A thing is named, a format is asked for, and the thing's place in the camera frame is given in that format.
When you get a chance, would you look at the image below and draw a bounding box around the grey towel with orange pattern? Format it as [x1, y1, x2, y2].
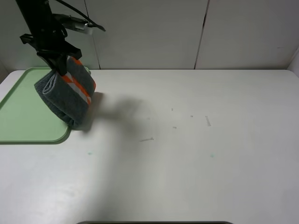
[34, 57, 96, 128]

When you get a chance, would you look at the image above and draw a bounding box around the light green plastic tray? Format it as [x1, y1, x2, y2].
[0, 67, 72, 144]

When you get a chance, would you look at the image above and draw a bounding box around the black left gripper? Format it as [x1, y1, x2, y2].
[16, 0, 82, 76]

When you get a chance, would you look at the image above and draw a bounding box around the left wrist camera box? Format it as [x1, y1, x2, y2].
[54, 14, 95, 35]

